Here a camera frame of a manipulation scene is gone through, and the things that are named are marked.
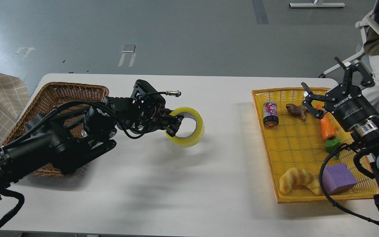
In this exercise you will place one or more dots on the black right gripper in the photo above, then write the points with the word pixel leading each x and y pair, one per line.
pixel 350 107

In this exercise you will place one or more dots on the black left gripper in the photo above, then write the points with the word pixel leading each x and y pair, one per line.
pixel 154 118

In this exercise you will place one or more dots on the yellow tape roll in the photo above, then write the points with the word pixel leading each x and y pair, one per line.
pixel 196 135

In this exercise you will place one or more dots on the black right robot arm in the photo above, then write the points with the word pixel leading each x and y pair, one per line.
pixel 365 145

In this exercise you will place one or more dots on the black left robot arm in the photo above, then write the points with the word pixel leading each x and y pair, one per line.
pixel 48 138

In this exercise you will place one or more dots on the orange toy carrot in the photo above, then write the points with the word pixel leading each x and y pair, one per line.
pixel 329 134

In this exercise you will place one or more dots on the brown toy lion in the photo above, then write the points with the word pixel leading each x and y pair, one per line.
pixel 297 111

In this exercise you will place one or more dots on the yellow plastic basket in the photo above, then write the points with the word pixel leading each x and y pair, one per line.
pixel 298 144

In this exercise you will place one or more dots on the small soda can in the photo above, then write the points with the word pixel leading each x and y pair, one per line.
pixel 270 114

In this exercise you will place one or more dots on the purple foam block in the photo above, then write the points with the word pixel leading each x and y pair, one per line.
pixel 338 179

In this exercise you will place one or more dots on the toy croissant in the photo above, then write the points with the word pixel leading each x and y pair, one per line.
pixel 297 176

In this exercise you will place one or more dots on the white stand base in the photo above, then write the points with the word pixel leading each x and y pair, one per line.
pixel 316 4

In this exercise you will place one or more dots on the brown wicker basket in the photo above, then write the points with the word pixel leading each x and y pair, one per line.
pixel 54 94

